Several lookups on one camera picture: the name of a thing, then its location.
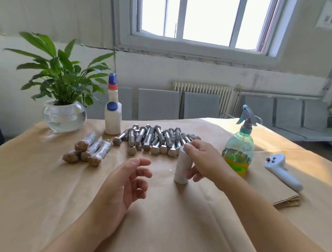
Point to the person's left hand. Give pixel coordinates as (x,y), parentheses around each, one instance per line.
(116,194)

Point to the person's right hand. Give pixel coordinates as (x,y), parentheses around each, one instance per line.
(210,161)

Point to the white cling film roll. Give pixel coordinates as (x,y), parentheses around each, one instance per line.
(182,169)

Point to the green spray bottle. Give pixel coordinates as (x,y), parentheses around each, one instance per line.
(238,153)

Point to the pile of steel bolts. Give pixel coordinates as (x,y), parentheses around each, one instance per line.
(153,139)

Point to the stack of brown paper sheets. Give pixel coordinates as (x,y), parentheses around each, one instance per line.
(272,187)

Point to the person's right forearm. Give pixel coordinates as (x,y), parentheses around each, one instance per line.
(267,215)

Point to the grey chair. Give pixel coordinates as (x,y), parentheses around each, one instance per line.
(201,105)
(298,117)
(125,104)
(158,105)
(264,111)

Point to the white radiator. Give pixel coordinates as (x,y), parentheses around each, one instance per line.
(202,91)

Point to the white handheld controller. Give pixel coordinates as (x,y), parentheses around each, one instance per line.
(282,171)

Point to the white glue bottle blue cap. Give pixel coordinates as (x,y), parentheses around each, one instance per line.
(113,119)

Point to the large brown paper table cover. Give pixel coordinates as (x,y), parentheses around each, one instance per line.
(36,192)

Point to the round glass vase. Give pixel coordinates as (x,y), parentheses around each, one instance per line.
(65,118)

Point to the white framed window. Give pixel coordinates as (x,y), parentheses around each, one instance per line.
(207,23)

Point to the green leafy plant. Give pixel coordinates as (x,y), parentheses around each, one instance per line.
(57,70)

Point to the white vertical blind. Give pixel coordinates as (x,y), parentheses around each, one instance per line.
(52,21)

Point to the white wall pipe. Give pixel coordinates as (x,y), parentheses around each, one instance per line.
(328,88)

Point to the small square wall sign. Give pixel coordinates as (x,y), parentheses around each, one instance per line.
(326,15)

